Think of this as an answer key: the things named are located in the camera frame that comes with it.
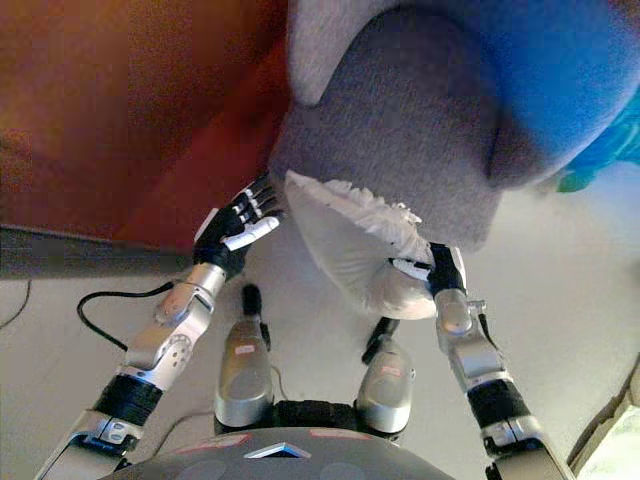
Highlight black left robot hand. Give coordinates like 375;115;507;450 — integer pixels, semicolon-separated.
192;171;287;282

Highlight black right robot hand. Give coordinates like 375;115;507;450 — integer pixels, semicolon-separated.
387;242;469;302

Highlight white tasselled pillow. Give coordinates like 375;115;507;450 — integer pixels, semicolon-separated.
283;168;440;322

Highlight silver right robot leg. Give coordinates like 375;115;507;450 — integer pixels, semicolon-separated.
354;314;417;435

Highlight silver robot leg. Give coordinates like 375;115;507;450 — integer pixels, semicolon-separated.
213;283;276;432
354;314;417;435

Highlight silver left robot leg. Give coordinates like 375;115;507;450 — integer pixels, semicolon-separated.
213;283;276;432

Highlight dark grey low cabinet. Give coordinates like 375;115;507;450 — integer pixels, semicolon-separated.
0;223;197;282

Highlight grey fabric armchair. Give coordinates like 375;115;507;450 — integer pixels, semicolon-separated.
267;0;640;255

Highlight grey robot torso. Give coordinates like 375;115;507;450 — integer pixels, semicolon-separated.
112;398;454;480

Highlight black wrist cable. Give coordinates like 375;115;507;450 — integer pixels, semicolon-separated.
76;279;177;352

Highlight thin dark floor cable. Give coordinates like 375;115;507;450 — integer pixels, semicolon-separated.
0;278;33;330

